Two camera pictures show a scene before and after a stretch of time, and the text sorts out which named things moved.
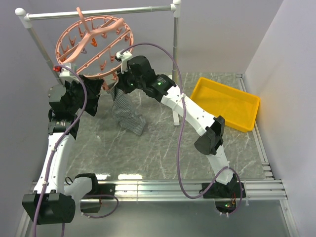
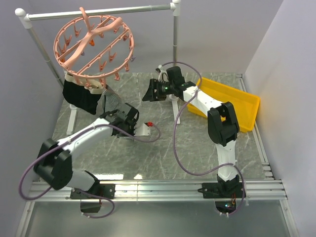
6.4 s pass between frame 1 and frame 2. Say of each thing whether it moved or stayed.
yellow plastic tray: stayed
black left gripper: moved
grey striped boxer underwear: moved
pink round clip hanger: stayed
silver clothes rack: stayed
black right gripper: moved
